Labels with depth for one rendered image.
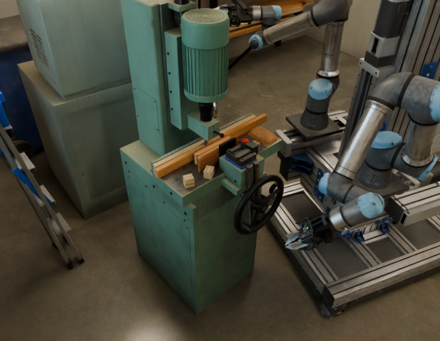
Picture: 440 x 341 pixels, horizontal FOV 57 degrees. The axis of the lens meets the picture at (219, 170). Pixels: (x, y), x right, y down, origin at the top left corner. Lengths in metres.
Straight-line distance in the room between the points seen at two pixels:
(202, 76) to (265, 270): 1.36
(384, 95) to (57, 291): 1.99
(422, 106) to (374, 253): 1.22
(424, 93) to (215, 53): 0.71
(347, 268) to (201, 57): 1.40
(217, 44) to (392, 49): 0.77
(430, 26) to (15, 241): 2.55
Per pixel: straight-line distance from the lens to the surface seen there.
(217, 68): 1.55
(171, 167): 1.72
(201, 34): 1.48
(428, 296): 2.69
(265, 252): 2.60
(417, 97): 1.44
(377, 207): 1.31
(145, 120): 1.95
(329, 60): 2.20
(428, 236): 2.70
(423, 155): 1.72
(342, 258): 2.39
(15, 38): 3.14
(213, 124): 1.71
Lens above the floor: 1.99
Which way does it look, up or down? 39 degrees down
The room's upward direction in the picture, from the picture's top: 1 degrees clockwise
